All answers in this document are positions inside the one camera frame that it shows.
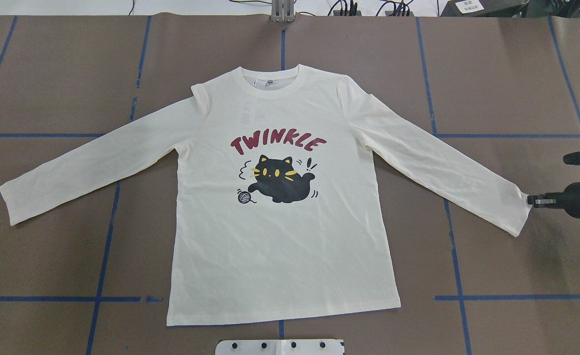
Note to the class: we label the cream long-sleeve cat shirt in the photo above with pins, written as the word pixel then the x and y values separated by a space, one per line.
pixel 277 208

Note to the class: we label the dark box with label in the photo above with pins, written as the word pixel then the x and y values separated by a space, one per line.
pixel 484 8

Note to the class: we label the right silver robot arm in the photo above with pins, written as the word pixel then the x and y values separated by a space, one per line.
pixel 554 194

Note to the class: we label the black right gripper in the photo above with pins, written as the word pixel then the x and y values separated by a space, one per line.
pixel 576 198

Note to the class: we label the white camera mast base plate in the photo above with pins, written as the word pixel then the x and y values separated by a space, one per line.
pixel 281 347

